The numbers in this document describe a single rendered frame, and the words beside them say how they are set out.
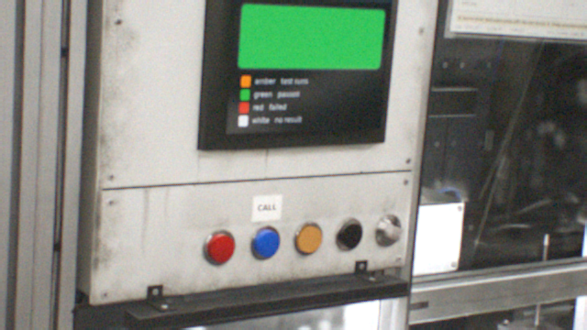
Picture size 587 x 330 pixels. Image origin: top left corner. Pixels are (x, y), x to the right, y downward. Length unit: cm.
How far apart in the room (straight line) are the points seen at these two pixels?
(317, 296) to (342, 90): 23
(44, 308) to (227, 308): 19
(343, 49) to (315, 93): 6
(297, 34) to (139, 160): 22
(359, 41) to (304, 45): 8
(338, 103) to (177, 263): 25
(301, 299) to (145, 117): 28
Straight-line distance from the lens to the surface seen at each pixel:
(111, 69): 113
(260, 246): 125
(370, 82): 129
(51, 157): 113
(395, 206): 138
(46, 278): 116
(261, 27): 119
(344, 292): 130
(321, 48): 124
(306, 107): 124
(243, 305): 122
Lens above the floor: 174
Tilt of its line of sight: 11 degrees down
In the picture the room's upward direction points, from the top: 4 degrees clockwise
